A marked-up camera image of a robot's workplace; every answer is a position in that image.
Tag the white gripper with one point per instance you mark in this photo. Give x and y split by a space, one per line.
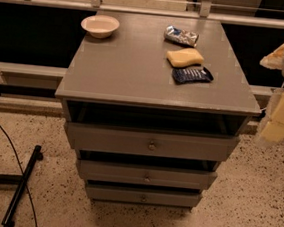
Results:
273 132

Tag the grey top drawer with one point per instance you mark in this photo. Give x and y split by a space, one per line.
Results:
145 142

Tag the grey drawer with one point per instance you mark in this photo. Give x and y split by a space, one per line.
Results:
145 175
142 196
145 142

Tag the grey wooden drawer cabinet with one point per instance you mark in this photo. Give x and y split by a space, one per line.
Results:
127 82

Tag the grey middle drawer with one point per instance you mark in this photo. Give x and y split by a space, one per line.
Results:
145 175

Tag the grey bottom drawer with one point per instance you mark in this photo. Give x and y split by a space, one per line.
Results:
142 196

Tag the yellow sponge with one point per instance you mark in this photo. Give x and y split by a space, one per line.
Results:
184 57

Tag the dark blue snack packet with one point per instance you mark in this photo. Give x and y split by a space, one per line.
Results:
192 75

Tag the silver foil snack bag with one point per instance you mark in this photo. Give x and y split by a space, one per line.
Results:
181 36

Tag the white ceramic bowl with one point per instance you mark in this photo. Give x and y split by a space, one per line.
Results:
100 26

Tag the black metal stand base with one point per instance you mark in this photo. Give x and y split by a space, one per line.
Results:
21 183

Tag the metal railing frame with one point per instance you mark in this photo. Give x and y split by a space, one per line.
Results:
41 37

